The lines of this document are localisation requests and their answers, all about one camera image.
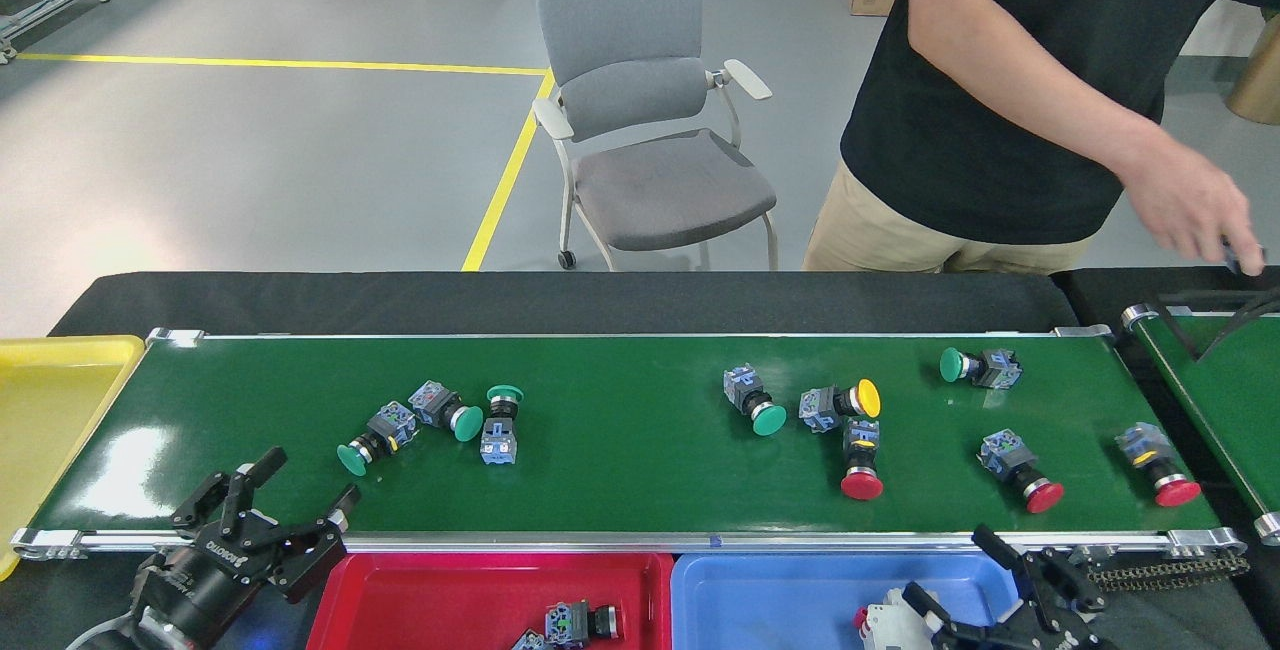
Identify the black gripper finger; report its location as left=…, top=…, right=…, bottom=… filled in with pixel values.
left=972, top=524, right=1109, bottom=631
left=902, top=582, right=1011, bottom=650
left=268, top=483, right=363, bottom=606
left=170, top=446, right=289, bottom=541

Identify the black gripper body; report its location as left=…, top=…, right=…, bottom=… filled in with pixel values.
left=990, top=610, right=1111, bottom=650
left=128, top=515, right=301, bottom=649

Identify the white circuit breaker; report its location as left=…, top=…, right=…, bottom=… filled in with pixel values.
left=853, top=588, right=941, bottom=650

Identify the green mushroom push button switch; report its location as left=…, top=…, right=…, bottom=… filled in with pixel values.
left=409, top=379, right=485, bottom=444
left=479, top=384, right=526, bottom=466
left=336, top=401, right=419, bottom=478
left=939, top=346, right=1024, bottom=391
left=723, top=363, right=788, bottom=438

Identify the yellow mushroom push button switch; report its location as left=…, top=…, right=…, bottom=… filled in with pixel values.
left=798, top=377, right=883, bottom=434

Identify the red plastic tray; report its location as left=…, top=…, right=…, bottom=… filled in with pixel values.
left=310, top=552, right=676, bottom=650

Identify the blue plastic tray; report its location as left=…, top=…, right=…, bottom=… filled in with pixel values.
left=670, top=552, right=1031, bottom=650

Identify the yellow plastic tray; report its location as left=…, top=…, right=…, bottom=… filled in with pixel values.
left=0, top=334, right=147, bottom=581

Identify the green conveyor belt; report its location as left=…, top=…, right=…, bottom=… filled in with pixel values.
left=10, top=325, right=1251, bottom=563
left=1122, top=302, right=1280, bottom=546

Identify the person's right hand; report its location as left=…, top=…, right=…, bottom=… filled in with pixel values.
left=1115, top=133, right=1269, bottom=279

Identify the person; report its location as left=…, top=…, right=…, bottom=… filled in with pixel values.
left=800, top=0, right=1280, bottom=276

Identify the potted plant in gold pot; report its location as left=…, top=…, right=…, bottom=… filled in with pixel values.
left=1226, top=15, right=1280, bottom=126

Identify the grey office chair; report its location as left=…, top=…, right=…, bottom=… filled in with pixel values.
left=531, top=0, right=781, bottom=273

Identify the black drive chain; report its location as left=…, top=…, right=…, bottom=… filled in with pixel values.
left=1085, top=548, right=1251, bottom=591

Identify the black guide frame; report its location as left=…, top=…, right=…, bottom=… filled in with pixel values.
left=1143, top=288, right=1280, bottom=363

